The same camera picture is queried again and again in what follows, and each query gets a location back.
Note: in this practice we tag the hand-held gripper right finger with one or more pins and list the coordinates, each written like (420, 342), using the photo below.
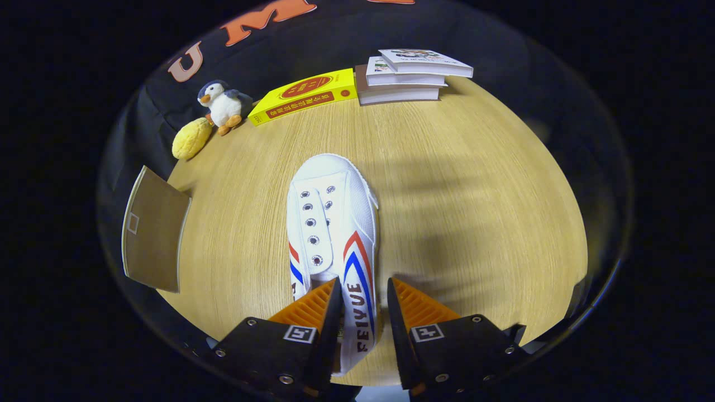
(402, 346)

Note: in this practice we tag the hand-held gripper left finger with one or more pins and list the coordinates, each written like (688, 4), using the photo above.
(327, 340)

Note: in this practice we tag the white canvas shoe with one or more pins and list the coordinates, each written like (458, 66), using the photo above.
(335, 190)

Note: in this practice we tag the beige fabric storage box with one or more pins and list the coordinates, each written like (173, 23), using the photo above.
(153, 234)

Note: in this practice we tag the yellow round plush toy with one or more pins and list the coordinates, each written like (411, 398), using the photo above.
(191, 139)

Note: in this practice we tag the brown cover book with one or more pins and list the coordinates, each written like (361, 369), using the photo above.
(391, 96)

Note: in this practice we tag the yellow book with red circle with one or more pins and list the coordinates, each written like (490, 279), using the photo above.
(313, 89)

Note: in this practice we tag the penguin plush toy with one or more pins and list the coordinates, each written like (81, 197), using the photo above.
(226, 109)

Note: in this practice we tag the white illustrated cover book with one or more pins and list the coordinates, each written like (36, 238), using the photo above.
(424, 58)

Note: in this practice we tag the black backdrop cloth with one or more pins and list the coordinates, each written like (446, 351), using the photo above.
(503, 33)

